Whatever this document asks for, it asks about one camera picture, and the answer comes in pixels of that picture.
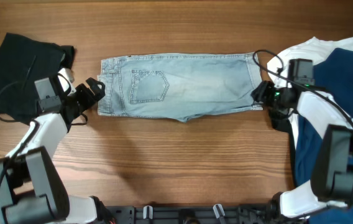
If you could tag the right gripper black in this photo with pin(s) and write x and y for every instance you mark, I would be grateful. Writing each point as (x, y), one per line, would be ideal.
(265, 96)

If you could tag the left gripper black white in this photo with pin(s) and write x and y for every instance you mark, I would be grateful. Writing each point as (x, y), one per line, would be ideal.
(99, 93)

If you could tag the light blue denim shorts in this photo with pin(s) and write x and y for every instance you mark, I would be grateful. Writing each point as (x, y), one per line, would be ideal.
(178, 86)

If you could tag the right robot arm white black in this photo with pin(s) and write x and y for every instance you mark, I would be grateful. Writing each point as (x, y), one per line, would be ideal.
(331, 182)

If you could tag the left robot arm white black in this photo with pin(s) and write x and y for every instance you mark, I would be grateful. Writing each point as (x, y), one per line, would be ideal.
(31, 190)

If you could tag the black garment under pile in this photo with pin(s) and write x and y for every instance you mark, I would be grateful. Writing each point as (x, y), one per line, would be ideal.
(280, 122)

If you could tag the white t-shirt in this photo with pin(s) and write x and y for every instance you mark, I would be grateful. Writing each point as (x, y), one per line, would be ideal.
(313, 49)

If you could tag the dark blue t-shirt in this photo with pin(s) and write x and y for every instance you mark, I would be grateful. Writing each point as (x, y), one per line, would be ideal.
(335, 74)

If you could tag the folded black garment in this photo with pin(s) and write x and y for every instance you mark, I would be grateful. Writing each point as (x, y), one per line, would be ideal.
(23, 61)

